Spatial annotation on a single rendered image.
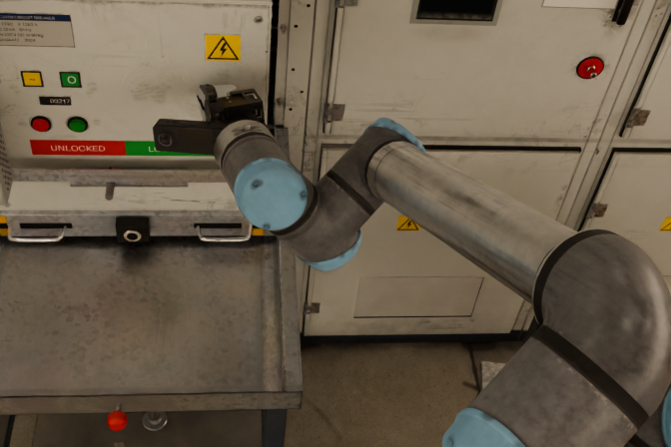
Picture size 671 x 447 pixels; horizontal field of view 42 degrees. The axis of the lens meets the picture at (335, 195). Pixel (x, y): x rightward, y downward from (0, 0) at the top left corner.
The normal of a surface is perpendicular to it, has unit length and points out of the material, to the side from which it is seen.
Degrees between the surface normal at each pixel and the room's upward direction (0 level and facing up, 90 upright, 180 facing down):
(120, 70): 90
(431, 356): 0
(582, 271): 37
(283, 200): 71
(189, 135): 77
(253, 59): 90
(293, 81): 90
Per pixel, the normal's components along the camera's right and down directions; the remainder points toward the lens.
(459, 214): -0.81, -0.40
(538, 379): -0.52, -0.52
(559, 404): -0.20, -0.23
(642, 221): 0.07, 0.72
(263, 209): 0.29, 0.44
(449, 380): 0.09, -0.70
